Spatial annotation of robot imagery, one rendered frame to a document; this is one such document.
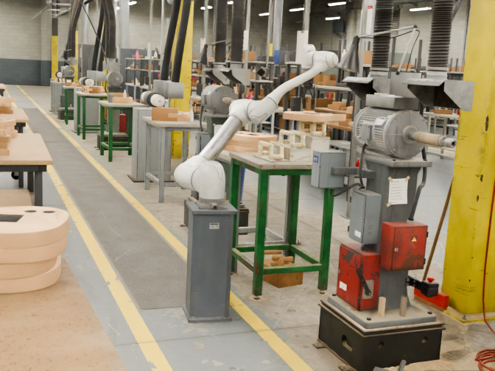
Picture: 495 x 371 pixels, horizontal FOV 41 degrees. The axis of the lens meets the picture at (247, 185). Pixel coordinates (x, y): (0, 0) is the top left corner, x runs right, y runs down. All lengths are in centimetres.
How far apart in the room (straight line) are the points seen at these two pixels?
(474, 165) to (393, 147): 110
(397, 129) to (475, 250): 134
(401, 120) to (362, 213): 52
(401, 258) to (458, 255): 116
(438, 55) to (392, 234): 92
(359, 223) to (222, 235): 90
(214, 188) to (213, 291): 63
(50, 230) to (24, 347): 43
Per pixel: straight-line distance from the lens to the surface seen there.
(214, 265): 410
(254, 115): 433
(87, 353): 159
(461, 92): 336
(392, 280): 373
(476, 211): 452
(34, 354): 160
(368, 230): 360
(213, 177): 402
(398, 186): 360
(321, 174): 367
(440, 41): 348
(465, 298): 467
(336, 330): 383
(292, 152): 459
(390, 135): 351
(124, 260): 539
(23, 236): 193
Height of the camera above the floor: 155
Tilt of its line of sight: 10 degrees down
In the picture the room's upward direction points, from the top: 3 degrees clockwise
